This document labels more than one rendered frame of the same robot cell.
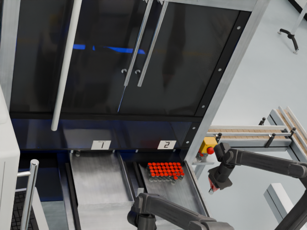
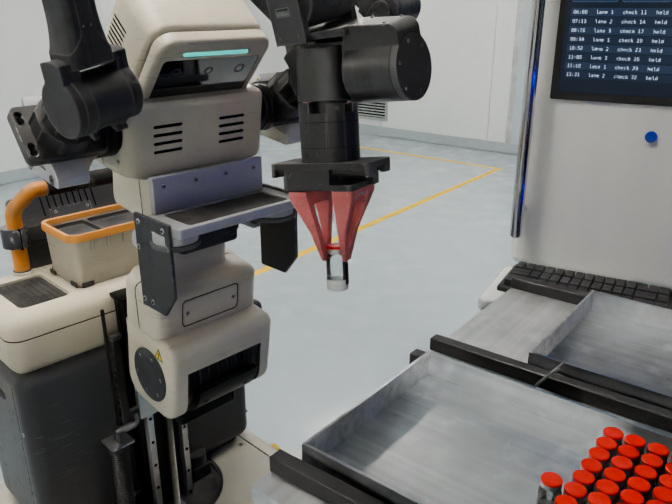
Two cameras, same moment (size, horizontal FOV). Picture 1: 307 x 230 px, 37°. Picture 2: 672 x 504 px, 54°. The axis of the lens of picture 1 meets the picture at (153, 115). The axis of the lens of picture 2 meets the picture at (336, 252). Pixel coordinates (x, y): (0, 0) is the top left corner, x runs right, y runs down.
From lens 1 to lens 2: 2.45 m
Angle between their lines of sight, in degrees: 117
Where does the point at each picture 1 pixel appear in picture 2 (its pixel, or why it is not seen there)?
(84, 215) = (563, 309)
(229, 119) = not seen: outside the picture
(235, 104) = not seen: outside the picture
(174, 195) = (484, 476)
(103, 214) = (542, 329)
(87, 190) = (646, 341)
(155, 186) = (567, 460)
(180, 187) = not seen: outside the picture
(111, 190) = (614, 370)
